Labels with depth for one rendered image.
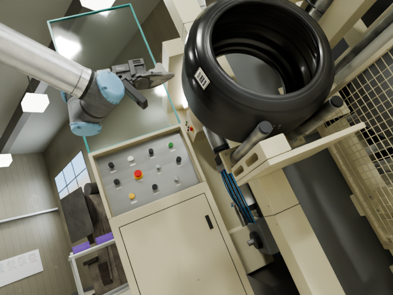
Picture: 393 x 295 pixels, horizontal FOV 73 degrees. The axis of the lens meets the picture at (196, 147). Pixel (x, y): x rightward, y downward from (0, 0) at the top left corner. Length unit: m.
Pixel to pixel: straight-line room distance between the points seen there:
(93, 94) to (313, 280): 1.05
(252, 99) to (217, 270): 0.91
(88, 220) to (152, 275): 5.42
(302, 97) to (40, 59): 0.75
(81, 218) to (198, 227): 5.65
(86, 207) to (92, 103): 6.03
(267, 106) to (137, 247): 0.94
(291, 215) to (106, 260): 6.05
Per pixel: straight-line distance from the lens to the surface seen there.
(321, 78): 1.01
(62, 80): 0.78
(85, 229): 6.88
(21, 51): 0.77
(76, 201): 7.03
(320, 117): 1.07
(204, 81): 0.87
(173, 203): 1.44
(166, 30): 6.51
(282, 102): 0.90
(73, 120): 0.90
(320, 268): 1.27
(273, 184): 1.21
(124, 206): 1.50
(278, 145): 0.84
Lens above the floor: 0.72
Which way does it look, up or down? 14 degrees up
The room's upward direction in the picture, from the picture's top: 23 degrees counter-clockwise
